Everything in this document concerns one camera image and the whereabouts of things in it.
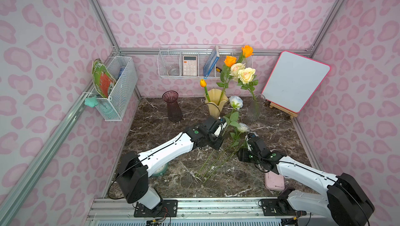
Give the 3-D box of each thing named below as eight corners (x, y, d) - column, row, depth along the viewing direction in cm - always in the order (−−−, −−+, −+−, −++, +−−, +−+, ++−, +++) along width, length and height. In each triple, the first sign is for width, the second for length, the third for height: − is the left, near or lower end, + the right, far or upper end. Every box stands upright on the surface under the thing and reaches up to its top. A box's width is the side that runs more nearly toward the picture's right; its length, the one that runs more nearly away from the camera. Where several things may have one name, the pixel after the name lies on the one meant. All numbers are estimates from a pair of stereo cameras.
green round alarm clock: (153, 182, 83) (152, 180, 81) (151, 178, 84) (149, 176, 82) (171, 167, 88) (170, 165, 86) (169, 163, 89) (168, 161, 87)
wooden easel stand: (267, 108, 115) (269, 104, 112) (268, 106, 117) (270, 102, 113) (294, 119, 108) (297, 115, 105) (295, 117, 110) (298, 113, 106)
